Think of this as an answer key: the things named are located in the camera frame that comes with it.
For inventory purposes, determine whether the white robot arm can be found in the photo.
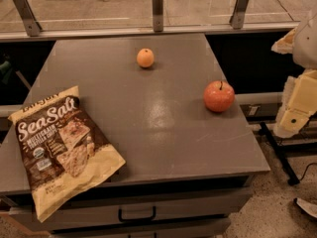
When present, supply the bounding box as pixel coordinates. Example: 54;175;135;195
271;9;317;138

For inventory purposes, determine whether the red apple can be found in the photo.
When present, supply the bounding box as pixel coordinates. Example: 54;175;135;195
203;80;235;113

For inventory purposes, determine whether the black floor stand leg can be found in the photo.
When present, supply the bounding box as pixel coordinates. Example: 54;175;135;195
259;122;300;185

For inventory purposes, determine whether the white object floor corner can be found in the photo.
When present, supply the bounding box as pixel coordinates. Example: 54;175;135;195
294;197;317;219

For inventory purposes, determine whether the grey drawer cabinet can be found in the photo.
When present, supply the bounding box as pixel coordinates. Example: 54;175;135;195
0;34;268;238

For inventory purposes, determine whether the orange fruit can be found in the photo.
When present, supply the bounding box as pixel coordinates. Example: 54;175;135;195
137;49;155;67

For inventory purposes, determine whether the sea salt chips bag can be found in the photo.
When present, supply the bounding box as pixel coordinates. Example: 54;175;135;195
9;86;125;222

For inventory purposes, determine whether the black floor cable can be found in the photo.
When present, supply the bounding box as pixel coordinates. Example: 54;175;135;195
298;162;317;180

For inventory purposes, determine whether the grey horizontal rail beam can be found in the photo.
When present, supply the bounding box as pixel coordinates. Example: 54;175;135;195
0;22;299;43

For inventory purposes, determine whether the right metal railing bracket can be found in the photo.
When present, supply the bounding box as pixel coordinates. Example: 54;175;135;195
230;0;250;29

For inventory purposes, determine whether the metal railing bracket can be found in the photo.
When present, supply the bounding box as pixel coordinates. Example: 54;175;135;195
13;0;42;37
230;0;250;29
152;0;163;32

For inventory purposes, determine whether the middle metal railing bracket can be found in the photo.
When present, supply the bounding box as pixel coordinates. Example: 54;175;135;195
152;0;163;32

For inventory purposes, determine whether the upper drawer black handle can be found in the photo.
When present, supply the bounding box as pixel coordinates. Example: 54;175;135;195
118;206;157;223

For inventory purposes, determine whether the left metal railing bracket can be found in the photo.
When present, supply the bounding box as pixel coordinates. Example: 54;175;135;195
13;0;42;37

